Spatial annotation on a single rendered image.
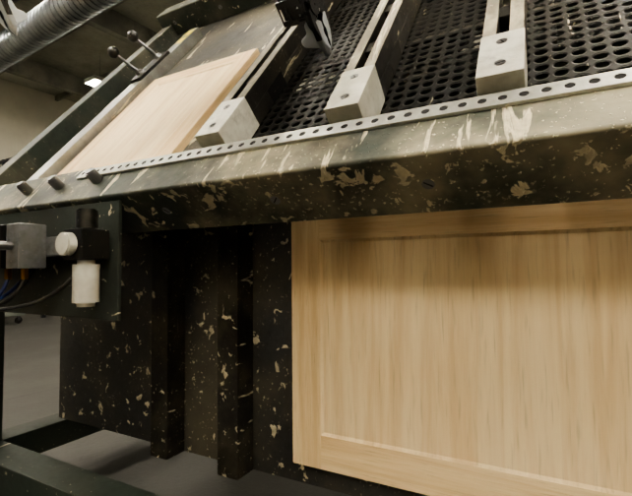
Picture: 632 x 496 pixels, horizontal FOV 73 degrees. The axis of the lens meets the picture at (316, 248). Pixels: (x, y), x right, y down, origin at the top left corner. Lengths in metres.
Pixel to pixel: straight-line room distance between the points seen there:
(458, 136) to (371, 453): 0.62
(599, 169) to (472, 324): 0.35
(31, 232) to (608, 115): 0.98
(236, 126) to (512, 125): 0.53
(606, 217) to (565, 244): 0.07
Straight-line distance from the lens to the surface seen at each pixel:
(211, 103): 1.18
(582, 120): 0.59
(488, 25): 0.82
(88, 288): 0.92
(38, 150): 1.68
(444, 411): 0.87
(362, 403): 0.91
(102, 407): 1.49
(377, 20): 1.02
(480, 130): 0.60
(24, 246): 1.02
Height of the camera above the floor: 0.67
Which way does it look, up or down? 3 degrees up
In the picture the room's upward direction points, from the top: 1 degrees counter-clockwise
